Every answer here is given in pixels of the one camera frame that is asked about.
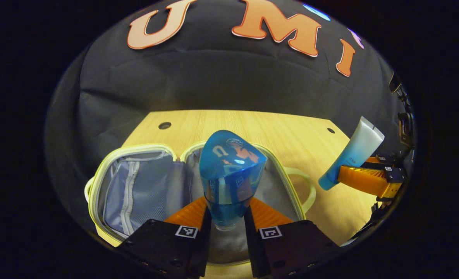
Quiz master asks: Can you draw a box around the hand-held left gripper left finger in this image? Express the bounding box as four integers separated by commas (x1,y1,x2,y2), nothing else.
118,196,213,279

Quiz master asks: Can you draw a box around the black backdrop cloth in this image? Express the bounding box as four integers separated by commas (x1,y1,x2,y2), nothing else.
45,0,414,233

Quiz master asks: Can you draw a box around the white and blue tube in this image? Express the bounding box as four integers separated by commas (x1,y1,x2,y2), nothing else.
318,116,385,191

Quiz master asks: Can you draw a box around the pale yellow suitcase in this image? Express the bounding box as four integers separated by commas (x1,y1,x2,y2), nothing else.
84,141,317,268

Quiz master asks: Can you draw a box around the blue translucent bottle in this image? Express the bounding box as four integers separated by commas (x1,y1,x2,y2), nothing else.
198,130,268,232

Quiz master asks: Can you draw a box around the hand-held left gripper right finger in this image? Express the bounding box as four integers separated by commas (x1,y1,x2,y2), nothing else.
244,197,341,279

